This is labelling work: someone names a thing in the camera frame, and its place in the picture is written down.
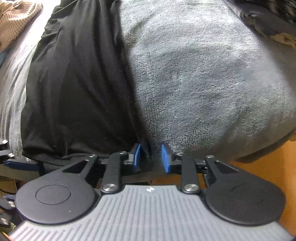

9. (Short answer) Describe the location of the black smile t-shirt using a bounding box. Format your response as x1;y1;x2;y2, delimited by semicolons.
21;1;149;166

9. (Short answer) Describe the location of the dark plaid clothes pile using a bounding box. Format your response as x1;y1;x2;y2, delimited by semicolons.
225;1;295;49

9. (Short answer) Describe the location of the grey bed blanket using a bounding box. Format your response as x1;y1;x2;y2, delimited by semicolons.
1;1;295;162

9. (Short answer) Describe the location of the beige knitted sweater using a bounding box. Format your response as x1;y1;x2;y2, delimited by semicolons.
1;1;43;52

